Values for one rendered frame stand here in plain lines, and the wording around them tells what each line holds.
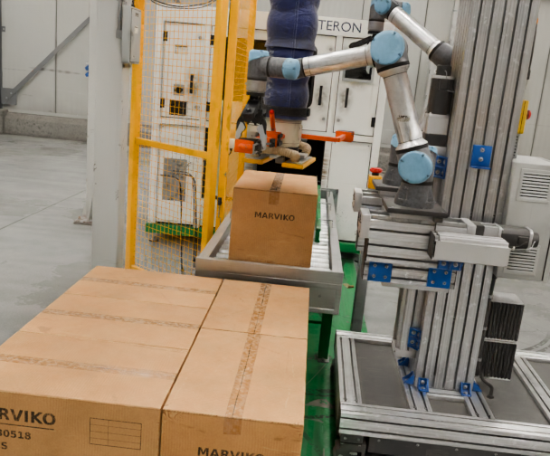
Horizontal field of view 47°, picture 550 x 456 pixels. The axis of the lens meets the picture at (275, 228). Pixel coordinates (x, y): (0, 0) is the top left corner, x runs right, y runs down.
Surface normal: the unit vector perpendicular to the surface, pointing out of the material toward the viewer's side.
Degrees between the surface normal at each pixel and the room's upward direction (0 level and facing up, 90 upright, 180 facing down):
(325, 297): 90
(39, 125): 90
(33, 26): 90
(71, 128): 90
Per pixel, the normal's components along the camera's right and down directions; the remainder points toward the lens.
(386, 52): -0.33, 0.07
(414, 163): -0.27, 0.32
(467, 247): -0.07, 0.22
